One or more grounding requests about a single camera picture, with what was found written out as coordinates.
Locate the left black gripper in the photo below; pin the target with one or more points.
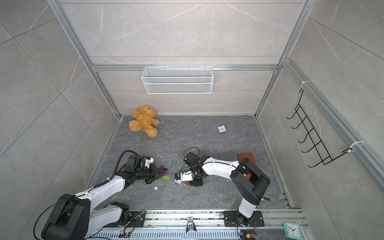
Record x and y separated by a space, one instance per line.
155 175

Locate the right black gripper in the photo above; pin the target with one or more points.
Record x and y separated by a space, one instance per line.
194 183

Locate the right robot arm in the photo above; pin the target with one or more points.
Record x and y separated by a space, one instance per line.
251 182

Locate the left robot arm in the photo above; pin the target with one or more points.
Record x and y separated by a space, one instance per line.
75 216

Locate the small purple figurine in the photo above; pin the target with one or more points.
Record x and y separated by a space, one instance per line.
190 225

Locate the small square clock face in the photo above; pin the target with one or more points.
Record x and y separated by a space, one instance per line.
222 129

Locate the brown leather wallet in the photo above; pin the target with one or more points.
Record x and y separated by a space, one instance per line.
246 157

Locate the brown teddy bear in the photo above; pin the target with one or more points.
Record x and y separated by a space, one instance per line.
145 120

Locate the teal alarm clock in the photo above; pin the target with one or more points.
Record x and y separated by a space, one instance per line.
292 231

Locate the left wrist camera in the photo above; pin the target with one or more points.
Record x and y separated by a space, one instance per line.
148 161

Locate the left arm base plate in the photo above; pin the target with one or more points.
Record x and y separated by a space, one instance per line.
133 219

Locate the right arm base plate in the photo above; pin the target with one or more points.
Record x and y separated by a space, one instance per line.
234 219

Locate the white wire mesh basket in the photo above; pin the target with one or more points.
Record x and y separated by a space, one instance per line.
178 80

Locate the black wire hook rack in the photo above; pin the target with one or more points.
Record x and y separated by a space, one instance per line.
312 136

